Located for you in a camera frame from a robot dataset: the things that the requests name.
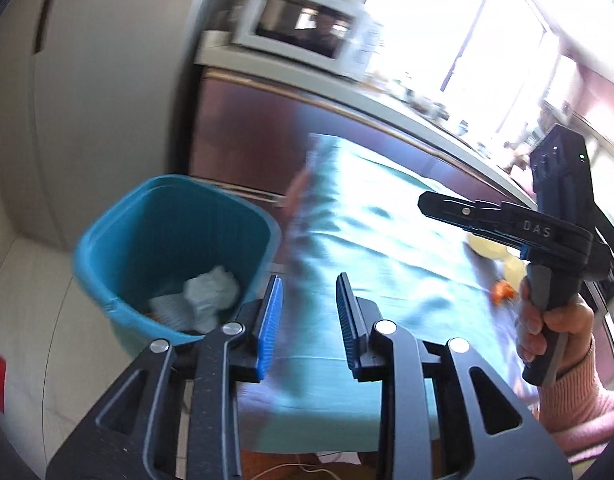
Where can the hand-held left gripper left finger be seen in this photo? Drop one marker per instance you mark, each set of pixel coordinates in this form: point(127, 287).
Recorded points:
point(269, 330)

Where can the person's right hand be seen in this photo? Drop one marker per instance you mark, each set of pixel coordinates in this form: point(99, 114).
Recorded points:
point(562, 325)

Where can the white tissue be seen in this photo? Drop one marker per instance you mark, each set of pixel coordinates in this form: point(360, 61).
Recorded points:
point(212, 292)

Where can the kitchen counter with brown cabinets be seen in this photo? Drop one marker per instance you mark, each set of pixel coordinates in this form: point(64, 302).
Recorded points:
point(257, 130)

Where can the pink wall cabinet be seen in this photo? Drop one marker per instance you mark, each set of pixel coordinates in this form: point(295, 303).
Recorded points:
point(602, 95)

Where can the white microwave oven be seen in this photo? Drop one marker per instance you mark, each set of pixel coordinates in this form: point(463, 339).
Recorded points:
point(307, 25)

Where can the person's right forearm pink sleeve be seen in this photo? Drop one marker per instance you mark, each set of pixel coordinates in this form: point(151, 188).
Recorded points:
point(582, 405)

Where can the large kitchen window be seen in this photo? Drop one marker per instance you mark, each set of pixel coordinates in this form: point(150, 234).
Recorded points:
point(437, 25)

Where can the blue plastic bin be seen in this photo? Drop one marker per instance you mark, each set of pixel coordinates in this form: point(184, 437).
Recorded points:
point(157, 220)

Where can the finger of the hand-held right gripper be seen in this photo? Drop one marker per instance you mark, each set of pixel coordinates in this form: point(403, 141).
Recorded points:
point(452, 209)

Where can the grey refrigerator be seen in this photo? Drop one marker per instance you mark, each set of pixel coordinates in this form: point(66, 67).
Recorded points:
point(87, 85)

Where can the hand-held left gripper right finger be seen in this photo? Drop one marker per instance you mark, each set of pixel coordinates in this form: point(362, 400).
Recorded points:
point(346, 325)

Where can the teal and purple tablecloth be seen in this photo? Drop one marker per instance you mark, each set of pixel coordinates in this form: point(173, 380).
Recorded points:
point(377, 240)

